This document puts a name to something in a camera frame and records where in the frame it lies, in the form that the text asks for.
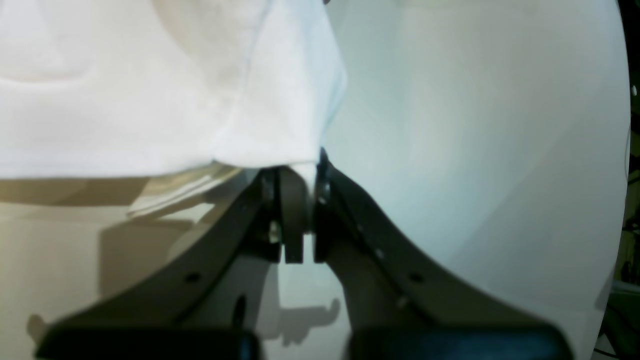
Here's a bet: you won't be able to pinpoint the white printed t-shirt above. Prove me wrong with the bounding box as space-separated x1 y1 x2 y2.
1 0 347 218

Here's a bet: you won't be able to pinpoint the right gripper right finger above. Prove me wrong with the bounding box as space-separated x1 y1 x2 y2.
313 149 573 360

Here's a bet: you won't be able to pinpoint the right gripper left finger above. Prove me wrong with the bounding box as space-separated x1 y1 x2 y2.
35 168 281 360

